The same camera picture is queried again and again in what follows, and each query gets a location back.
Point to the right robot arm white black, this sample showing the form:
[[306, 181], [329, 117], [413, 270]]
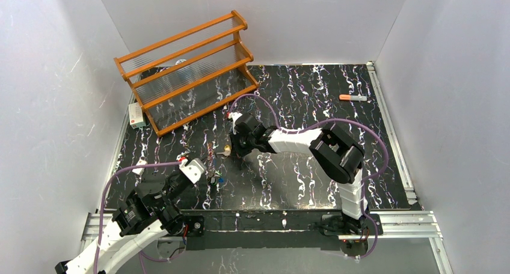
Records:
[[339, 156]]

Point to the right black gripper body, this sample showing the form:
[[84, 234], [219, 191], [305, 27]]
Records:
[[237, 143]]

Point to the bunch of coloured keys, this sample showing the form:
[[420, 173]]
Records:
[[214, 177]]

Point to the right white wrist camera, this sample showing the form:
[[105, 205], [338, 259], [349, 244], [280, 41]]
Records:
[[234, 116]]

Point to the yellow tagged key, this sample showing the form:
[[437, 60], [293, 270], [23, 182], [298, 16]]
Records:
[[226, 151]]

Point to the orange white marker pen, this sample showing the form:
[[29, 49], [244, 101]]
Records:
[[346, 97]]

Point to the aluminium frame rail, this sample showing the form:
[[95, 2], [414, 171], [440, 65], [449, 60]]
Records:
[[291, 228]]

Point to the white red small box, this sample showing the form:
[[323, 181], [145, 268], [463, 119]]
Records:
[[136, 116]]

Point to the small white card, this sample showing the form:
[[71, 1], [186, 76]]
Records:
[[139, 170]]

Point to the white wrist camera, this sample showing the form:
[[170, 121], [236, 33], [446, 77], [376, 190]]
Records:
[[193, 169], [234, 116]]

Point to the orange wooden shelf rack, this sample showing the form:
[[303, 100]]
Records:
[[190, 74]]

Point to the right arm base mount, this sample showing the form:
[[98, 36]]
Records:
[[354, 233]]

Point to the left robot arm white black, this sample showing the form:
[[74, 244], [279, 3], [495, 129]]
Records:
[[145, 216]]

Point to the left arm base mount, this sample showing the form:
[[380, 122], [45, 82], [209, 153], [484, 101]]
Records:
[[187, 224]]

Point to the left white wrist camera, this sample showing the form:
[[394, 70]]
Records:
[[193, 169]]

